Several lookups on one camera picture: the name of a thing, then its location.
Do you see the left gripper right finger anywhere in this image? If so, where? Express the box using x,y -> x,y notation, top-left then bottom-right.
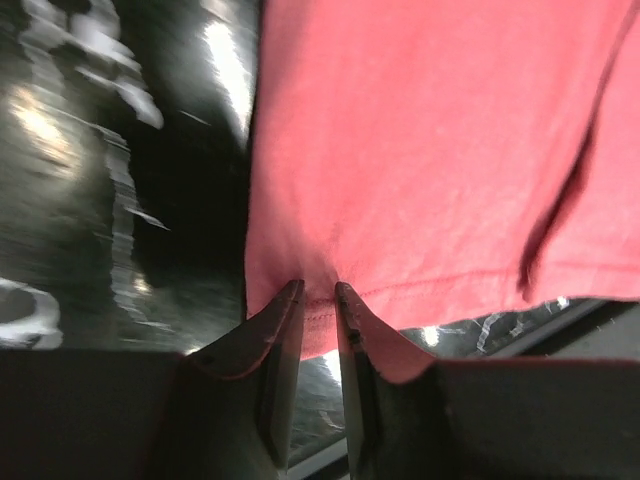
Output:
335,282 -> 639,479

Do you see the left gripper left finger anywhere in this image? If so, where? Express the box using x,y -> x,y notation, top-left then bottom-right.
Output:
1,280 -> 305,479

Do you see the salmon pink t shirt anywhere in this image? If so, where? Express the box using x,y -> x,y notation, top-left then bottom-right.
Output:
245,1 -> 639,357

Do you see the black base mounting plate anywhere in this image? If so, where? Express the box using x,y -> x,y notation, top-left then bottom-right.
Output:
289,299 -> 640,480

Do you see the black marble pattern mat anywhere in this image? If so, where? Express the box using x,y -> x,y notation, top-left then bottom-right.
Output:
0,0 -> 640,451

